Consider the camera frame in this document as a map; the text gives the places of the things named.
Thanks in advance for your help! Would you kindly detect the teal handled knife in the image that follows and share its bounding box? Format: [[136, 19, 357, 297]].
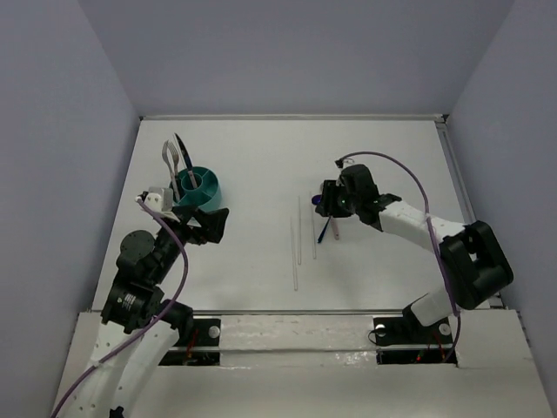
[[174, 133, 193, 170]]

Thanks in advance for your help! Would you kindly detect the pink handled fork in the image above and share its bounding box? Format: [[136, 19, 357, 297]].
[[167, 141, 179, 175], [162, 140, 181, 202]]

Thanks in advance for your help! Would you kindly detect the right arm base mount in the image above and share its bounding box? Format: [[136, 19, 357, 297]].
[[366, 308, 458, 365]]

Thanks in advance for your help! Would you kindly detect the blue metallic spoon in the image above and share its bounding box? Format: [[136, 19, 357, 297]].
[[317, 217, 332, 244]]

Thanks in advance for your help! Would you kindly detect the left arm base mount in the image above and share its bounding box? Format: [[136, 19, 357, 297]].
[[158, 302, 221, 367]]

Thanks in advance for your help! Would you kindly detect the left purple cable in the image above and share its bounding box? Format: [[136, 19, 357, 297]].
[[50, 199, 191, 418]]

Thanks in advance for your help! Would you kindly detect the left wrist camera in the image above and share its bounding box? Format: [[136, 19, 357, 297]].
[[135, 186, 178, 221]]

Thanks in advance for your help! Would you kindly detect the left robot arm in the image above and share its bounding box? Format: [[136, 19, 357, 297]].
[[51, 197, 230, 417]]

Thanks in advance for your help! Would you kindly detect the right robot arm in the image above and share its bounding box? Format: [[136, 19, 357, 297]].
[[312, 165, 513, 347]]

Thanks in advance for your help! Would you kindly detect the teal divided utensil holder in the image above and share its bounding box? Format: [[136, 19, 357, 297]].
[[173, 166, 222, 212]]

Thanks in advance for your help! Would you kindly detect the silver spoon pink handle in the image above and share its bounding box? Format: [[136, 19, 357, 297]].
[[319, 182, 341, 241]]

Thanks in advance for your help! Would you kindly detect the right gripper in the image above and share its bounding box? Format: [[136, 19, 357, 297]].
[[314, 179, 361, 217]]

